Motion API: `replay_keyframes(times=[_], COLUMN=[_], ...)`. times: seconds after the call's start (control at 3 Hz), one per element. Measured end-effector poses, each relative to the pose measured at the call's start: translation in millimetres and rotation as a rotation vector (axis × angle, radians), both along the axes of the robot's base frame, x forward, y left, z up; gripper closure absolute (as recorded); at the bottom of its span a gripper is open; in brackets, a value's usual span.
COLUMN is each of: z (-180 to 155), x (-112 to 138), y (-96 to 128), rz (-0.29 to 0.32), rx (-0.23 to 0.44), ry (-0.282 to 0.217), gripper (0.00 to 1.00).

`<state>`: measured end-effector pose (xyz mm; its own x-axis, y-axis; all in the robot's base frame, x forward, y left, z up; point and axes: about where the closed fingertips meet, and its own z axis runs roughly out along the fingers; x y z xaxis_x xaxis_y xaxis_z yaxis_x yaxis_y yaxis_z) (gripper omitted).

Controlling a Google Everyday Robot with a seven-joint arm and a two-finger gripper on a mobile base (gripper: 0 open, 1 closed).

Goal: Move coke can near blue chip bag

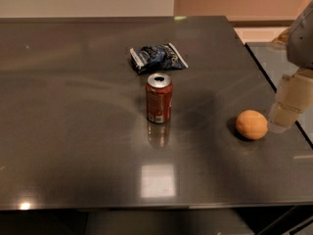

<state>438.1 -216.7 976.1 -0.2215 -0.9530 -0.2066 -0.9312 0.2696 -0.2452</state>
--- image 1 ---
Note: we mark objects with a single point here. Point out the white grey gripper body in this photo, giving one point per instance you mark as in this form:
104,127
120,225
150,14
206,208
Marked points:
302,42

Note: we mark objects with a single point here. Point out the orange fruit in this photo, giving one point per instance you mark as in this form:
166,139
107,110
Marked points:
251,125

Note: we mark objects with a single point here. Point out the blue chip bag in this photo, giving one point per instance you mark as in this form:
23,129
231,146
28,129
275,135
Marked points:
164,57

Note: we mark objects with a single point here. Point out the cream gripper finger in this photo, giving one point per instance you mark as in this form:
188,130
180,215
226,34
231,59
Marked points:
293,97
280,42

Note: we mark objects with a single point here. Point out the red coke can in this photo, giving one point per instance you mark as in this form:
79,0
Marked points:
159,89

